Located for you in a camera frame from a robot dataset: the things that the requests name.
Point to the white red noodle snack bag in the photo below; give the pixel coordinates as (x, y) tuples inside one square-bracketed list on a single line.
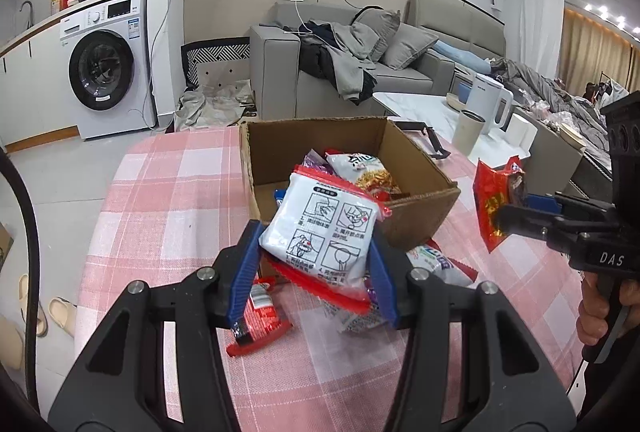
[(431, 258)]

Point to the white marble side table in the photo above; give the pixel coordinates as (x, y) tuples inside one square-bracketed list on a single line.
[(493, 149)]

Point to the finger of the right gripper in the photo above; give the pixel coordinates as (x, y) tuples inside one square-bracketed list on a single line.
[(526, 222), (544, 203)]

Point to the white washing machine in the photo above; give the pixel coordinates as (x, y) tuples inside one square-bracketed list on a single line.
[(108, 68)]

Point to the blue cookie packet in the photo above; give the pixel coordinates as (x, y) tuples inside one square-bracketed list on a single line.
[(278, 196)]

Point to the grey clothes pile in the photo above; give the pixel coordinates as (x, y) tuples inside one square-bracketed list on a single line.
[(339, 53)]

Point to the right hand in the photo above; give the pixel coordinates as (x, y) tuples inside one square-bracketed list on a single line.
[(591, 325)]

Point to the black plastic frame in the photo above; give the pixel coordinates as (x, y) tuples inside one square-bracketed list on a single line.
[(426, 135)]

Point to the white instruction snack packet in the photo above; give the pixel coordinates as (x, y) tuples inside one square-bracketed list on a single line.
[(320, 236)]

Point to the white electric kettle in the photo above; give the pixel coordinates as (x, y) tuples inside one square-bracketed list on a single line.
[(491, 101)]

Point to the beige cup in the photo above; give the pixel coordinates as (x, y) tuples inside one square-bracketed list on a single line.
[(467, 131)]

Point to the red chocolate pie packet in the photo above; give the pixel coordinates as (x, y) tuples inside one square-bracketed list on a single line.
[(493, 189)]

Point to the brown cardboard SF box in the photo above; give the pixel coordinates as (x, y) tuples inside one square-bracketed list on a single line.
[(370, 153)]

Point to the purple white snack bag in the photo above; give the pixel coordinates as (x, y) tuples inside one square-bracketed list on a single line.
[(313, 160)]

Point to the grey sofa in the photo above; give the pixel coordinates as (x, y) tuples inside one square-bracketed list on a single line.
[(282, 91)]

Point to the pink checked tablecloth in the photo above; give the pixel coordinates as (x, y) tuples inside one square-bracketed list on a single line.
[(177, 200)]

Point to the small red snack packet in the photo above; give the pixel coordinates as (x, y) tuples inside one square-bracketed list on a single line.
[(261, 323)]

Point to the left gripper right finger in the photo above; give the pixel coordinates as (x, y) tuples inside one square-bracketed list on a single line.
[(471, 364)]

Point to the grey cushion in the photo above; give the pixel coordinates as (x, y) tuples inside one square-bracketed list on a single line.
[(408, 44), (384, 23)]

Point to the black patterned chair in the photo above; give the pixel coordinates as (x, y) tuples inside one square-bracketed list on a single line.
[(216, 62)]

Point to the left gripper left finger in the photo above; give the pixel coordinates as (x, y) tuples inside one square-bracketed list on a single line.
[(117, 382)]

